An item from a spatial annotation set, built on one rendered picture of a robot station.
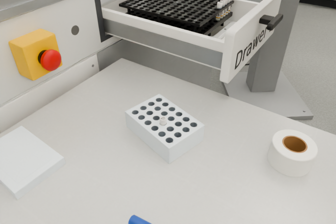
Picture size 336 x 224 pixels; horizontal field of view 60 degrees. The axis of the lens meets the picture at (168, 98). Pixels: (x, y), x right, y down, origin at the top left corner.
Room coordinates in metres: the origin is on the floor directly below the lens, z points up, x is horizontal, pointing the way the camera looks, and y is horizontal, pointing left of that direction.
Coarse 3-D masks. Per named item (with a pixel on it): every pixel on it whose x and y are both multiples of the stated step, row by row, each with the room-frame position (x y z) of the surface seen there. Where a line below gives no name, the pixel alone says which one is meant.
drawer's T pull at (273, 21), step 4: (264, 16) 0.59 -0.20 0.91; (268, 16) 0.59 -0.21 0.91; (272, 16) 0.59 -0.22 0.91; (276, 16) 0.58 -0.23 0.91; (280, 16) 0.59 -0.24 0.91; (260, 20) 0.58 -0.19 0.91; (264, 20) 0.57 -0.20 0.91; (268, 20) 0.57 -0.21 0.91; (272, 20) 0.56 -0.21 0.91; (276, 20) 0.56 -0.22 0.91; (280, 20) 0.59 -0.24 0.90; (268, 24) 0.55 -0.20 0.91; (272, 24) 0.54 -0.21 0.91; (276, 24) 0.56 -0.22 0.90; (268, 28) 0.54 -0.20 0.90; (272, 28) 0.54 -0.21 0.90
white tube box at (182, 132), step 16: (160, 96) 0.46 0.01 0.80; (128, 112) 0.41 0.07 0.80; (144, 112) 0.41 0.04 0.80; (160, 112) 0.41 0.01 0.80; (176, 112) 0.41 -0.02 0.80; (144, 128) 0.37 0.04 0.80; (160, 128) 0.37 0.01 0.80; (176, 128) 0.37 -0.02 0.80; (192, 128) 0.37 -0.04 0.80; (160, 144) 0.34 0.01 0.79; (176, 144) 0.33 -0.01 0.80; (192, 144) 0.36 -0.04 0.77
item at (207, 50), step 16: (112, 0) 0.73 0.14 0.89; (240, 0) 0.74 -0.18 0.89; (112, 16) 0.66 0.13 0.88; (128, 16) 0.63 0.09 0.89; (240, 16) 0.73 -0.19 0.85; (112, 32) 0.66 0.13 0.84; (128, 32) 0.63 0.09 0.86; (144, 32) 0.60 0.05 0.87; (160, 32) 0.58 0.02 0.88; (176, 32) 0.56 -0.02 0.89; (192, 32) 0.54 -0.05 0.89; (160, 48) 0.58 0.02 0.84; (176, 48) 0.55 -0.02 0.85; (192, 48) 0.53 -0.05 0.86; (208, 48) 0.52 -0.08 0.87; (208, 64) 0.51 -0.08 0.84
